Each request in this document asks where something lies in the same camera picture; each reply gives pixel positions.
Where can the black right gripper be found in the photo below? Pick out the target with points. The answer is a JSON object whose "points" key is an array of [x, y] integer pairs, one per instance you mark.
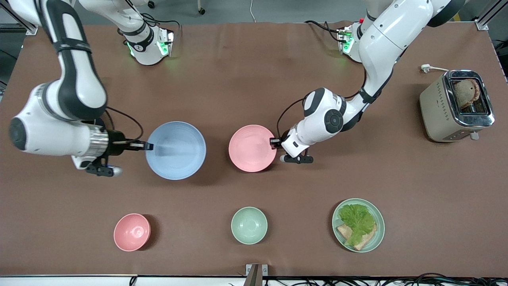
{"points": [[116, 142]]}

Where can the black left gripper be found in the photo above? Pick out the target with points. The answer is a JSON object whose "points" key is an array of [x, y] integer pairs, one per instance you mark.
{"points": [[275, 142]]}

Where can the pink plate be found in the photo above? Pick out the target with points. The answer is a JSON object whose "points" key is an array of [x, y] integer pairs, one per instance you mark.
{"points": [[252, 149]]}

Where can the blue plate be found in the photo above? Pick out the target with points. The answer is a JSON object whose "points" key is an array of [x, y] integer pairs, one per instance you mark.
{"points": [[176, 151]]}

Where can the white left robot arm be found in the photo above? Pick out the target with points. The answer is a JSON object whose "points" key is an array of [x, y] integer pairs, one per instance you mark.
{"points": [[393, 35]]}

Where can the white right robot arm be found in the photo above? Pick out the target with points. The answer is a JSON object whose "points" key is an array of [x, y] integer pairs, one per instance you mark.
{"points": [[75, 79]]}

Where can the brown table mat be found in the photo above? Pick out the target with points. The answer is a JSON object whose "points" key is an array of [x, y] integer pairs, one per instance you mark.
{"points": [[254, 79]]}

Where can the green bowl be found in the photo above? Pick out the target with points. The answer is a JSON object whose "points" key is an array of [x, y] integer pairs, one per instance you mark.
{"points": [[249, 225]]}

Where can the pink bowl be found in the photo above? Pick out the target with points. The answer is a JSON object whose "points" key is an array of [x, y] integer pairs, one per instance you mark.
{"points": [[131, 232]]}

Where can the green lettuce leaf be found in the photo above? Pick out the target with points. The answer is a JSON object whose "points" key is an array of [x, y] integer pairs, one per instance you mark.
{"points": [[357, 220]]}

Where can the brown bread slice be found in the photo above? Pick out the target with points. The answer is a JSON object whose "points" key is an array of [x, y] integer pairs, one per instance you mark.
{"points": [[367, 240]]}

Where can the green plate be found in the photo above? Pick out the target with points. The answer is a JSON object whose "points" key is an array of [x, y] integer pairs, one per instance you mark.
{"points": [[379, 234]]}

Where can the beige chrome toaster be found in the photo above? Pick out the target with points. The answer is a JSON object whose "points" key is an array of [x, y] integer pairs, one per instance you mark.
{"points": [[436, 115]]}

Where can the white toaster plug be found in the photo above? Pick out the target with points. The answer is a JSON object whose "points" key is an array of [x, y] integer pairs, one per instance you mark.
{"points": [[426, 68]]}

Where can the round toast in toaster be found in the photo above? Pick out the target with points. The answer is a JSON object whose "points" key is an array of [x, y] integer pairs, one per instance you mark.
{"points": [[465, 93]]}

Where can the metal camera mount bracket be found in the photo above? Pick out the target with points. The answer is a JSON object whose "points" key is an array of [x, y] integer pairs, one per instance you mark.
{"points": [[256, 274]]}

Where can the aluminium frame post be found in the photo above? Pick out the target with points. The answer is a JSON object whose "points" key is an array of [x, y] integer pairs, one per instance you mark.
{"points": [[482, 24], [22, 24]]}

